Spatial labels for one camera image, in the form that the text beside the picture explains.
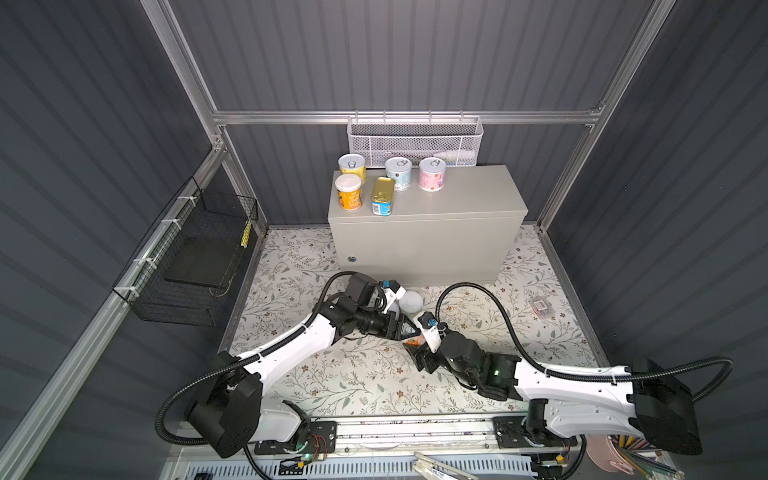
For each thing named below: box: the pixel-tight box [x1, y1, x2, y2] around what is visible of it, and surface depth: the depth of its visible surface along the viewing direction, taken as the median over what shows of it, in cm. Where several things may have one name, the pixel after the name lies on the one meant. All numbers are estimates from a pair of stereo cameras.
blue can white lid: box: [385, 156, 412, 192], surface depth 82 cm
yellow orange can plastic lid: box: [335, 173, 362, 211], surface depth 75 cm
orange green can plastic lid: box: [398, 290, 424, 314], surface depth 91 cm
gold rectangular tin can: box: [371, 176, 396, 216], surface depth 76 cm
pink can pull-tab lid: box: [418, 156, 447, 193], surface depth 82 cm
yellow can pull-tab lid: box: [338, 153, 367, 183], surface depth 82 cm
